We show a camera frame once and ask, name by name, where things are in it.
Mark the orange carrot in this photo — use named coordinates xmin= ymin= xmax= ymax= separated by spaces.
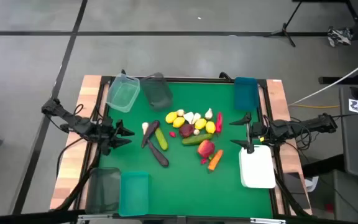
xmin=207 ymin=149 xmax=224 ymax=172

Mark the dark red beet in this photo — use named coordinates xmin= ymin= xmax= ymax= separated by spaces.
xmin=178 ymin=123 xmax=195 ymax=139

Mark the green cucumber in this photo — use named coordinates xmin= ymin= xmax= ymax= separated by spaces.
xmin=154 ymin=127 xmax=169 ymax=152
xmin=181 ymin=133 xmax=214 ymax=146

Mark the silver metal bracket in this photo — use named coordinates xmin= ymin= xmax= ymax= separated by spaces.
xmin=76 ymin=214 xmax=113 ymax=223
xmin=249 ymin=217 xmax=287 ymax=224

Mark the clear plastic bin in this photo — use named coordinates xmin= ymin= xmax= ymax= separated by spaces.
xmin=106 ymin=73 xmax=141 ymax=113

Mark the green table mat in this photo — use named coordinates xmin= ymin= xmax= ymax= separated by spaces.
xmin=99 ymin=81 xmax=274 ymax=218

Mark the grey cabinet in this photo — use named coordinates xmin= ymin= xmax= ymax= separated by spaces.
xmin=309 ymin=169 xmax=358 ymax=223

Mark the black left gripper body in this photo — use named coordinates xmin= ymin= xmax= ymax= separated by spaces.
xmin=91 ymin=118 xmax=119 ymax=156

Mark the person's shoe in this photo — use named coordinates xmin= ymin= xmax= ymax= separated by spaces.
xmin=327 ymin=27 xmax=353 ymax=48

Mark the red apple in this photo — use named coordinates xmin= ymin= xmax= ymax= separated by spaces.
xmin=196 ymin=139 xmax=216 ymax=159

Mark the white plastic bin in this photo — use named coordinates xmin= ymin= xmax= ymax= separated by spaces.
xmin=238 ymin=144 xmax=277 ymax=190

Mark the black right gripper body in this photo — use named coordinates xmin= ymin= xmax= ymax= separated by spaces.
xmin=246 ymin=121 xmax=272 ymax=155

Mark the dark purple eggplant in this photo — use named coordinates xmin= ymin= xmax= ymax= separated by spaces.
xmin=146 ymin=139 xmax=170 ymax=168
xmin=140 ymin=119 xmax=161 ymax=149

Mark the blue plastic bin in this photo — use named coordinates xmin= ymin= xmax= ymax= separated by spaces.
xmin=233 ymin=77 xmax=260 ymax=112

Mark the teal plastic bin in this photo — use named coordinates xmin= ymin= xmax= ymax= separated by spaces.
xmin=118 ymin=170 xmax=152 ymax=217

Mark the white plastic piece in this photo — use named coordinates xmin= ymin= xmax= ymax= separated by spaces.
xmin=305 ymin=175 xmax=319 ymax=193

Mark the white cable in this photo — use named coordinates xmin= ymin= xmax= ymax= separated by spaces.
xmin=287 ymin=52 xmax=358 ymax=106

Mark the black tripod stand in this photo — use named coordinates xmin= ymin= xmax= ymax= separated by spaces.
xmin=263 ymin=0 xmax=304 ymax=48

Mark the long red chili pepper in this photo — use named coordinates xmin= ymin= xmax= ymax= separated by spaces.
xmin=215 ymin=111 xmax=224 ymax=134

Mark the yellow cable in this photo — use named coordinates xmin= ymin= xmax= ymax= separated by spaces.
xmin=288 ymin=104 xmax=341 ymax=110

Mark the black cable bundle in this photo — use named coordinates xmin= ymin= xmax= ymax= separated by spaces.
xmin=53 ymin=146 xmax=102 ymax=212
xmin=273 ymin=172 xmax=310 ymax=217

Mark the black flat box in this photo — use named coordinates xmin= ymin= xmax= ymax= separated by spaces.
xmin=283 ymin=172 xmax=311 ymax=210

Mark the black desk frame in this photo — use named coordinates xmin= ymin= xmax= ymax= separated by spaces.
xmin=292 ymin=0 xmax=358 ymax=85

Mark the smoky grey plastic bin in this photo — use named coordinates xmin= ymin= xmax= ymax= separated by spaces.
xmin=85 ymin=167 xmax=122 ymax=215
xmin=140 ymin=72 xmax=174 ymax=112

